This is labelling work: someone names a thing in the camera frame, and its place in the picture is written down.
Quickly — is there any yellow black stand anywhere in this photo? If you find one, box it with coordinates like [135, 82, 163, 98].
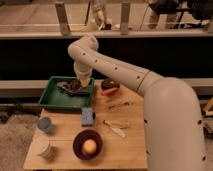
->
[203, 97, 213, 116]

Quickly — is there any dark brown bowl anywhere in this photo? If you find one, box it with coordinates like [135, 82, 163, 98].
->
[73, 129, 103, 160]

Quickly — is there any dark bowl with carrot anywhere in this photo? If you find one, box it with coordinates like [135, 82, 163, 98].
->
[101, 78, 120, 91]

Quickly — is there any wooden folding table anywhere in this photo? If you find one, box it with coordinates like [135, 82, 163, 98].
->
[24, 85, 147, 171]

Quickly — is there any white knife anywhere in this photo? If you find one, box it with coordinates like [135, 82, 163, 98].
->
[103, 120, 126, 138]

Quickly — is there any orange ball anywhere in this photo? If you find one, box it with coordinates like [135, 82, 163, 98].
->
[82, 139, 97, 155]

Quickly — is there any dark red grape bunch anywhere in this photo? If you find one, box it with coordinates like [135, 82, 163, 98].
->
[64, 79, 86, 93]

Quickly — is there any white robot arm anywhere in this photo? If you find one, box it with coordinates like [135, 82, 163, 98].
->
[68, 35, 206, 171]

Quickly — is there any blue cup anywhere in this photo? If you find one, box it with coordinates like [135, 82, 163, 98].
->
[37, 117, 53, 134]

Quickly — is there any grey tool in tray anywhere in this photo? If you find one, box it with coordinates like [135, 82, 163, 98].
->
[57, 82, 90, 96]

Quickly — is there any green plastic tray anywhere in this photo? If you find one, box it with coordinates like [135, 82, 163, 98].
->
[39, 76, 94, 112]

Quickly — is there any white cup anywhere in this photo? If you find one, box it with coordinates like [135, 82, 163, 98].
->
[33, 136, 52, 159]

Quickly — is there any blue sponge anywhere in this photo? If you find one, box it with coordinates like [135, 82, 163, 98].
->
[82, 108, 96, 127]

